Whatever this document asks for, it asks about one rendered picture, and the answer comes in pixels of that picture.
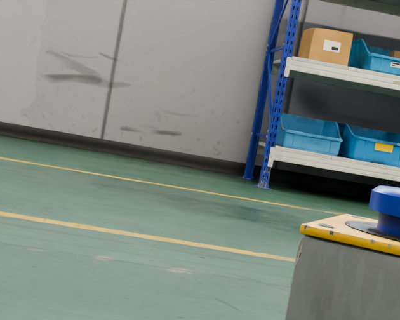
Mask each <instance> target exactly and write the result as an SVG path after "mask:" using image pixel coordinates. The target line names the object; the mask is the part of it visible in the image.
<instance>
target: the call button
mask: <svg viewBox="0 0 400 320"><path fill-rule="evenodd" d="M368 208H370V209H372V210H374V211H377V212H379V216H378V222H377V229H379V230H381V231H384V232H387V233H389V234H393V235H396V236H400V188H398V187H389V186H383V185H379V186H378V187H375V188H374V189H372V190H371V196H370V203H369V206H368Z"/></svg>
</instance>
